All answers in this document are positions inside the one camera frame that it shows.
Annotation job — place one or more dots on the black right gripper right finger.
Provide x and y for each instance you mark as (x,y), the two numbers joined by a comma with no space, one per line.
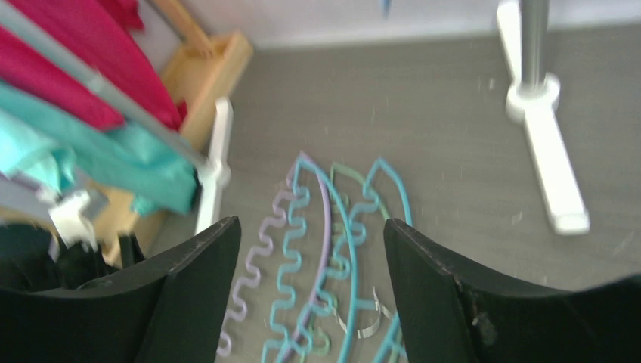
(453,309)

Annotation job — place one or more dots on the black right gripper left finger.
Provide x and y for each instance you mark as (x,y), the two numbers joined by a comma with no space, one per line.
(168,308)

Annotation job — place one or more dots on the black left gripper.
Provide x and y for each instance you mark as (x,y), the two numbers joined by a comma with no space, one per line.
(34,260)

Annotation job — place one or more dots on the teal cloth garment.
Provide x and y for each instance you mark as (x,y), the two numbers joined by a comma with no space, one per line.
(48,145)

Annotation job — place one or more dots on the green plastic hanger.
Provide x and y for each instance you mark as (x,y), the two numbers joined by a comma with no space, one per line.
(350,175)

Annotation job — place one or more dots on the purple wavy plastic hanger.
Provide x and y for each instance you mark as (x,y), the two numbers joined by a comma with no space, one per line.
(266,248)

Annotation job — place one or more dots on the teal wavy plastic hanger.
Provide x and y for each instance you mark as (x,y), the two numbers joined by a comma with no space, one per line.
(344,251)

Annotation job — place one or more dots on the magenta cloth garment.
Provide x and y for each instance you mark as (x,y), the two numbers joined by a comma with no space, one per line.
(98,33)

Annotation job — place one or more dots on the metal hanger rail stand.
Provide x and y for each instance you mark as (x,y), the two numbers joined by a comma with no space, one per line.
(531,101)

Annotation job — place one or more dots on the wooden clothes rack frame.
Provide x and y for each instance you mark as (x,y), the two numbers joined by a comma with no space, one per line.
(202,72)

